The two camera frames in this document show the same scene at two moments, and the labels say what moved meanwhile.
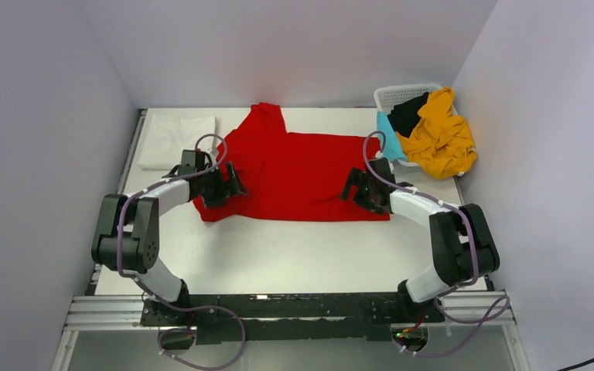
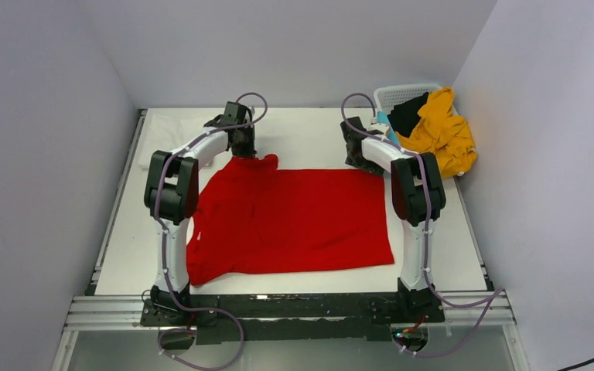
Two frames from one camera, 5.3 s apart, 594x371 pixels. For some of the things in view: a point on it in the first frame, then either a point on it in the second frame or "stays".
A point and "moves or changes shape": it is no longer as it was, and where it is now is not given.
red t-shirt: (290, 175) moves or changes shape
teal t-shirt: (393, 151) stays
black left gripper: (229, 188) to (250, 151)
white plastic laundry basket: (388, 97) stays
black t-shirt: (404, 116) stays
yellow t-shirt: (442, 144) stays
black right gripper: (358, 178) to (373, 167)
